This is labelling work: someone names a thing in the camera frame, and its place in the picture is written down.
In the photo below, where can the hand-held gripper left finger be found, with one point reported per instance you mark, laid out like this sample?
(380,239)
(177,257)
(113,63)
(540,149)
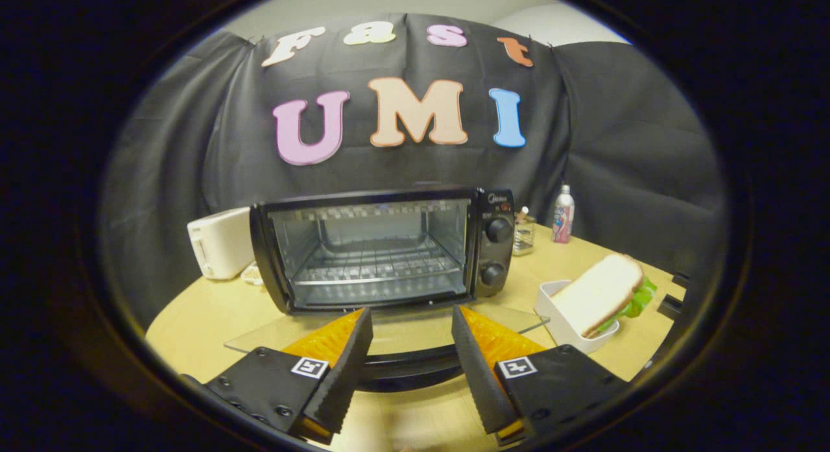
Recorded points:
(343,374)

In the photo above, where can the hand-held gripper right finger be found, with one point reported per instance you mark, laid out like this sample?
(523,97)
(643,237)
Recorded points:
(476,374)

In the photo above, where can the black toaster oven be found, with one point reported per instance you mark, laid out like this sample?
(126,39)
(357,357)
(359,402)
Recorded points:
(382,251)

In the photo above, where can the toy sandwich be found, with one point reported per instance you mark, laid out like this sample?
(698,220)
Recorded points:
(606,296)

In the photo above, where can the white toaster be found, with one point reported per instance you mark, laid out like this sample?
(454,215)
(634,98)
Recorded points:
(220,243)

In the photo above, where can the white rectangular dish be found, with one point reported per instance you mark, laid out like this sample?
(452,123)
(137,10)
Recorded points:
(561,322)

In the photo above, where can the clear glass jar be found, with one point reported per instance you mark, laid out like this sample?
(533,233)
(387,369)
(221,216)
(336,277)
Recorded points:
(523,233)

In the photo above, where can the white drink bottle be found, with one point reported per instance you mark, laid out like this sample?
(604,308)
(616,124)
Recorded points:
(563,215)

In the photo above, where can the black backdrop cloth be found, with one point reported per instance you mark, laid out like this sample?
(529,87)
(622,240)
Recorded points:
(415,147)

